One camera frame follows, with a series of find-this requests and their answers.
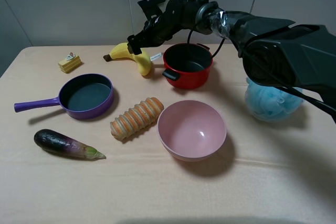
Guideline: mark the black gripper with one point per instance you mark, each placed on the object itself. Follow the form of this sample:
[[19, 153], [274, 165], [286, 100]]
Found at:
[[165, 18]]

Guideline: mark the yellow plush banana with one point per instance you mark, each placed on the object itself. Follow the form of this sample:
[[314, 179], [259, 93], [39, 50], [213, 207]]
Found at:
[[143, 60]]

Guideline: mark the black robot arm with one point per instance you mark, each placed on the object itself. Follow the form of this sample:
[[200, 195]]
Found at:
[[275, 52]]

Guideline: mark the red toy pot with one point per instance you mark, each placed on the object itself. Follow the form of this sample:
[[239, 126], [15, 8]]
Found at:
[[187, 66]]

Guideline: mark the yellow toy cake slice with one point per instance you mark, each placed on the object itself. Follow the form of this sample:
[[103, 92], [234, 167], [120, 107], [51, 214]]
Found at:
[[71, 62]]

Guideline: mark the purple toy frying pan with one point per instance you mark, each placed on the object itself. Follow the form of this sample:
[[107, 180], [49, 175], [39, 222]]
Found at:
[[86, 96]]

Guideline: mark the ridged toy bread roll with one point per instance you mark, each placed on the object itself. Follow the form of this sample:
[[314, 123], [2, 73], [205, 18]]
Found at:
[[136, 118]]

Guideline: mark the pink plastic bowl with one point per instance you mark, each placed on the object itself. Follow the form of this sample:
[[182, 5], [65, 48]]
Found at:
[[191, 130]]

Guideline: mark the purple toy eggplant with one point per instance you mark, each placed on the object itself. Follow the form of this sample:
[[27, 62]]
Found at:
[[61, 145]]

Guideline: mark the blue bath loofah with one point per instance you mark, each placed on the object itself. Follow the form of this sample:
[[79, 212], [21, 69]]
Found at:
[[270, 104]]

